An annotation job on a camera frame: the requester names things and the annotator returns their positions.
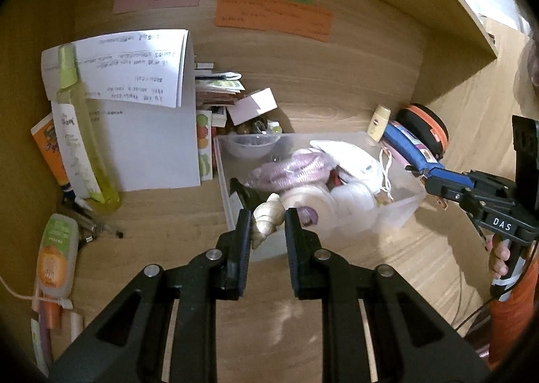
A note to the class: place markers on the orange sticky note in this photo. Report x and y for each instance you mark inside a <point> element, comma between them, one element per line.
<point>273,16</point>

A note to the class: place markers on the small white cardboard box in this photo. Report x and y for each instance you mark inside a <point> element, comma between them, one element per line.
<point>254,107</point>

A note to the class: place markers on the orange green cream tube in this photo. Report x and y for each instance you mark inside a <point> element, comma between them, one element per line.
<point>57,256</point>

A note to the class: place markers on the white handwritten folded paper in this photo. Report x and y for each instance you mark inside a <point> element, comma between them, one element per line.
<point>134,67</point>

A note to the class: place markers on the black orange round case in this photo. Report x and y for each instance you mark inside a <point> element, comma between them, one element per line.
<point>427,126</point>

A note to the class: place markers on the cream spiral seashell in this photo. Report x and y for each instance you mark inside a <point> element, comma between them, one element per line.
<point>265,218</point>

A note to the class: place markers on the person's right hand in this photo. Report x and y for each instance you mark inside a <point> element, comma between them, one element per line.
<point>499,258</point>

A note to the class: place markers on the fruit print booklet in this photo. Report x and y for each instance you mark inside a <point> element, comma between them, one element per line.
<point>204,147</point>

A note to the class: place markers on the clear plastic bowl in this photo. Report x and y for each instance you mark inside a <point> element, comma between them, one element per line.
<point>248,149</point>

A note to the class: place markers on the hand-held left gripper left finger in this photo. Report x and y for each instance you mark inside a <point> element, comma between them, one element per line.
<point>242,248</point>

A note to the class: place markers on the wooden desktop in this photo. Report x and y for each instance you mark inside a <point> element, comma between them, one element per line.
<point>168,214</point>

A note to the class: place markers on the white tape roll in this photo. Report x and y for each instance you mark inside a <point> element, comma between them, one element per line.
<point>307,201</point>

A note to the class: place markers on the black pen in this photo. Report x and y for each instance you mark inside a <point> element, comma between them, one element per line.
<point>103,228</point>

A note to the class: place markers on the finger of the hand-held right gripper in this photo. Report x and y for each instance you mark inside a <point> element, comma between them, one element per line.
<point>452,177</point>
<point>450,193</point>

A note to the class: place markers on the slim cosmetic tube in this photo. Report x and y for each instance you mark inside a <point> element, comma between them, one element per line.
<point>51,315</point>
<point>76,326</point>

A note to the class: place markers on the white blank paper sheet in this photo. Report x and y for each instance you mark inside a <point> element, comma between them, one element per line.
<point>151,147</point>

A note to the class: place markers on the person's right forearm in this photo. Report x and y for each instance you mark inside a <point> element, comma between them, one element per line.
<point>513,324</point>

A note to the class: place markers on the stack of books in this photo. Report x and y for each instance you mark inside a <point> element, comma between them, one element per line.
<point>217,90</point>

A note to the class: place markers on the blue patchwork pouch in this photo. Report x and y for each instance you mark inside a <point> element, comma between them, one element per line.
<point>408,149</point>

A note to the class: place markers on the clear plastic storage box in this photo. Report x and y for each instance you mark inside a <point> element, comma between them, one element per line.
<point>396,206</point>

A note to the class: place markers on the white face mask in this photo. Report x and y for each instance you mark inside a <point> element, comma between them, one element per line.
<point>353,159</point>

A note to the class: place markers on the cream lotion bottle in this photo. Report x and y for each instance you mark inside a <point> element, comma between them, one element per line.
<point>379,121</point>

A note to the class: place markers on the pink purple knitted item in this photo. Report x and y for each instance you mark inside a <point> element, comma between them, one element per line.
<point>294,166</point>

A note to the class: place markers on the yellow spray bottle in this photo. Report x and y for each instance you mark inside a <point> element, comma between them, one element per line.
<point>84,147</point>

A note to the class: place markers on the bowl of metal trinkets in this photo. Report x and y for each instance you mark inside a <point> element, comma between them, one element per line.
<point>257,128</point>

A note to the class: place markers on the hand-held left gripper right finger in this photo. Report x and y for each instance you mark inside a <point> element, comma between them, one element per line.
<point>294,252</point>

